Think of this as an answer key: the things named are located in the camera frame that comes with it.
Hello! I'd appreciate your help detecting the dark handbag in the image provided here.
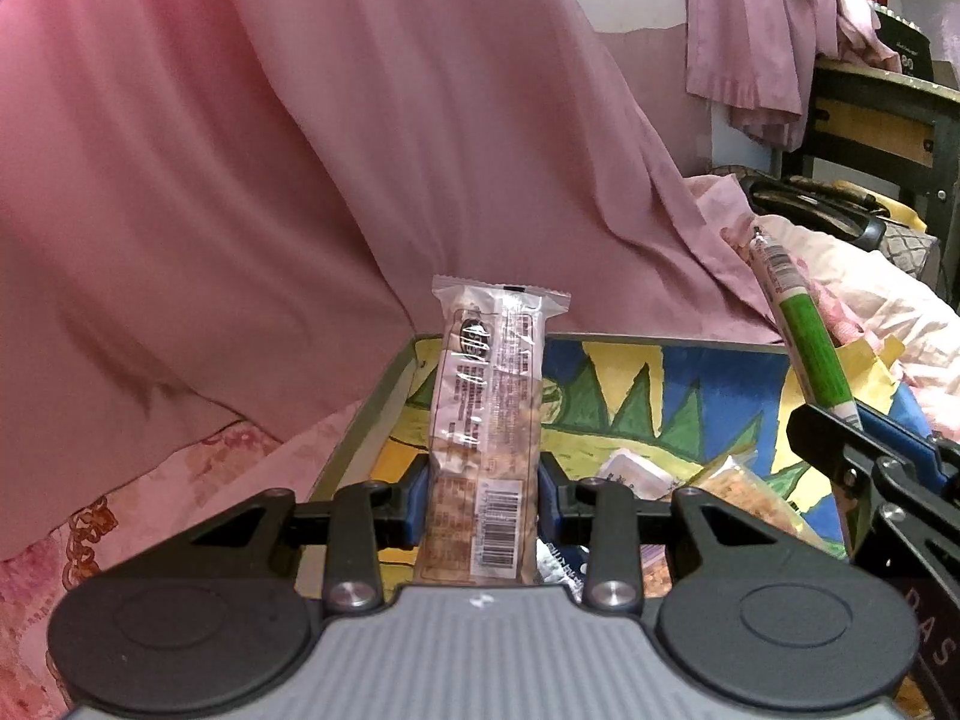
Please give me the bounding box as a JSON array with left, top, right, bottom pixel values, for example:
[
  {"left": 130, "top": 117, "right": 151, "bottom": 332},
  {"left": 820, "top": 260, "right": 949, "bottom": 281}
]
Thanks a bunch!
[{"left": 739, "top": 172, "right": 940, "bottom": 286}]

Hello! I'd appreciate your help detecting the brown cracker snack pack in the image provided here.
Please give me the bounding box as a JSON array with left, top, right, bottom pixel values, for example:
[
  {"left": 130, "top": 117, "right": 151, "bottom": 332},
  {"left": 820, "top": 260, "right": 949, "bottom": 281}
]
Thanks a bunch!
[{"left": 688, "top": 453, "right": 835, "bottom": 602}]

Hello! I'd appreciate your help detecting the mauve tied curtain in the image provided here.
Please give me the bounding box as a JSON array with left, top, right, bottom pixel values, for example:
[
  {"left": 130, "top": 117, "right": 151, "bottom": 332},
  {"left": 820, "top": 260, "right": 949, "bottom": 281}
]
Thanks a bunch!
[{"left": 685, "top": 0, "right": 901, "bottom": 151}]

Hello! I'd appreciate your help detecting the clear cereal bar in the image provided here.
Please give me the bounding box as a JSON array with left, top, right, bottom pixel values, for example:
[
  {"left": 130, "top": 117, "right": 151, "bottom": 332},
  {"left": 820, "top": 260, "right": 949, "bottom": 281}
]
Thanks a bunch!
[{"left": 415, "top": 277, "right": 571, "bottom": 585}]

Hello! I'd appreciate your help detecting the large pink curtain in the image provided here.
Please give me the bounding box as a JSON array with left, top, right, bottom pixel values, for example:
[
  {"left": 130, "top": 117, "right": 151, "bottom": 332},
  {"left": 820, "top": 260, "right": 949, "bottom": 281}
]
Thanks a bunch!
[{"left": 2, "top": 0, "right": 773, "bottom": 556}]

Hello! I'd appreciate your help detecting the black box on desk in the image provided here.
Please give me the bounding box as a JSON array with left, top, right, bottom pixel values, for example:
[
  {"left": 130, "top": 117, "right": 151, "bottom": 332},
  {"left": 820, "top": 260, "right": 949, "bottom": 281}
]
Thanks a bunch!
[{"left": 871, "top": 2, "right": 934, "bottom": 82}]

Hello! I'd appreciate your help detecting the colourful painted tray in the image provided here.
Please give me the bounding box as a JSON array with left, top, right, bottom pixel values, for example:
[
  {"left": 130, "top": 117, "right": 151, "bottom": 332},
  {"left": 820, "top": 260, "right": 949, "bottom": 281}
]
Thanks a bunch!
[{"left": 313, "top": 335, "right": 846, "bottom": 557}]

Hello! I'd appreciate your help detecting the green snack stick packet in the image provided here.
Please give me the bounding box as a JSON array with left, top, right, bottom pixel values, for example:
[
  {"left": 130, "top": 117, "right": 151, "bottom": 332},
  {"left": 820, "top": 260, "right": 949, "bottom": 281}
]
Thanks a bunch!
[{"left": 745, "top": 226, "right": 862, "bottom": 429}]

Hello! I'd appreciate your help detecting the dark wooden desk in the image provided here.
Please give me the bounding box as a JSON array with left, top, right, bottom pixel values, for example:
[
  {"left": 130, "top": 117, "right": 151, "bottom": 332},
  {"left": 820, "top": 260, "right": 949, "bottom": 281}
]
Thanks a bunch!
[{"left": 781, "top": 59, "right": 958, "bottom": 247}]

